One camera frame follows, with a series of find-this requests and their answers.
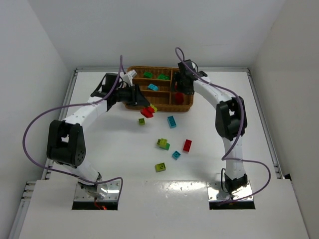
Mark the dark green lego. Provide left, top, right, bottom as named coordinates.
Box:
left=157, top=73, right=170, bottom=80

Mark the red base lego brick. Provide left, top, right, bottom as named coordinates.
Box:
left=140, top=106, right=155, bottom=119

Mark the cyan rounded lego brick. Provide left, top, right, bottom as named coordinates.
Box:
left=148, top=84, right=159, bottom=91

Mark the red rounded lego brick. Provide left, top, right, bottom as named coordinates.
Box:
left=175, top=92, right=184, bottom=105

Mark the small lime lego brick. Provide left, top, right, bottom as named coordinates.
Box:
left=139, top=118, right=146, bottom=125

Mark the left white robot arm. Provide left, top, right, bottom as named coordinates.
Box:
left=47, top=70, right=155, bottom=193

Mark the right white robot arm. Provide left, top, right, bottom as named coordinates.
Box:
left=171, top=60, right=248, bottom=194

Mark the brown wicker divided tray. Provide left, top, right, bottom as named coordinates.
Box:
left=127, top=66, right=194, bottom=113

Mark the long cyan lego brick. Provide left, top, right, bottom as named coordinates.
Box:
left=167, top=116, right=177, bottom=128

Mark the lime green stacked lego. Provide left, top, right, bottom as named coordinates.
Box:
left=157, top=138, right=170, bottom=150

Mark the small cyan lego brick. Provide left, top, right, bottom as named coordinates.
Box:
left=172, top=151, right=181, bottom=160

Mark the lime lego brick front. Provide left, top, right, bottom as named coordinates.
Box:
left=155, top=163, right=166, bottom=172

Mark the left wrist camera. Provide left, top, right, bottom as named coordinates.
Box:
left=122, top=70, right=137, bottom=86

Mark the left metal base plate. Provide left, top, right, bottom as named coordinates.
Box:
left=74, top=181, right=122, bottom=202

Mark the metal base plate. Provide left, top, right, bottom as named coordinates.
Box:
left=74, top=181, right=122, bottom=202
left=207, top=181, right=254, bottom=202

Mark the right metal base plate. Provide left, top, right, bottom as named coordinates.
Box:
left=207, top=181, right=254, bottom=202

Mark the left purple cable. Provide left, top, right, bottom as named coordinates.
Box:
left=22, top=54, right=124, bottom=197

